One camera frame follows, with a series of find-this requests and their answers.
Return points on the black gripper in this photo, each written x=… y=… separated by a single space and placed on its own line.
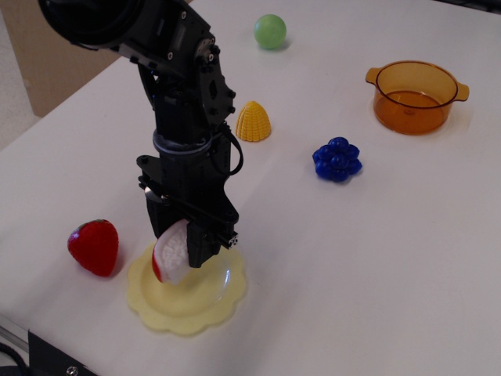
x=191 y=187

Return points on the green toy ball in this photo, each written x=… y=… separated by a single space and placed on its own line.
x=270 y=31

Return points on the aluminium table edge rail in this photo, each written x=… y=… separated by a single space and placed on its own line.
x=14 y=334

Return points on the orange transparent toy pot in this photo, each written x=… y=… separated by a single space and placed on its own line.
x=414 y=97

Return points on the white red toy sushi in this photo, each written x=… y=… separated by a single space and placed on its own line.
x=170 y=259

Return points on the red toy strawberry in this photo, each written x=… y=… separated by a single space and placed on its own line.
x=94 y=245

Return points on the black corner bracket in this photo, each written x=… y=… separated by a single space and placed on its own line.
x=46 y=359

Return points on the yellow toy corn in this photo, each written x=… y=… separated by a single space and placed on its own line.
x=253 y=124

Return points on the pale yellow scalloped plate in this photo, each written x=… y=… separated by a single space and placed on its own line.
x=206 y=297

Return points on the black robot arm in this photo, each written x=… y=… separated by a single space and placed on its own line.
x=179 y=66

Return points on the blue toy grapes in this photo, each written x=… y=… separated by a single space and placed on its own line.
x=337 y=161

